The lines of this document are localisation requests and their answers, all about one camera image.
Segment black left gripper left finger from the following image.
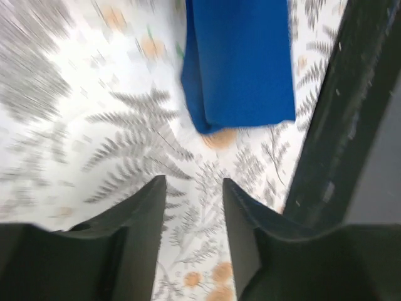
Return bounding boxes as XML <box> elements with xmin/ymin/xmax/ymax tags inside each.
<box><xmin>1</xmin><ymin>176</ymin><xmax>166</xmax><ymax>301</ymax></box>

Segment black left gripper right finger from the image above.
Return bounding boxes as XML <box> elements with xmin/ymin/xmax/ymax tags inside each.
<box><xmin>223</xmin><ymin>178</ymin><xmax>400</xmax><ymax>300</ymax></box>

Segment blue printed t shirt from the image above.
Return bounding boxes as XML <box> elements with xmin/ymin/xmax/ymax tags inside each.
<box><xmin>181</xmin><ymin>0</ymin><xmax>296</xmax><ymax>134</ymax></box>

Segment floral patterned table mat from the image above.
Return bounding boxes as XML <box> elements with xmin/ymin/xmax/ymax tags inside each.
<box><xmin>1</xmin><ymin>1</ymin><xmax>346</xmax><ymax>300</ymax></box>

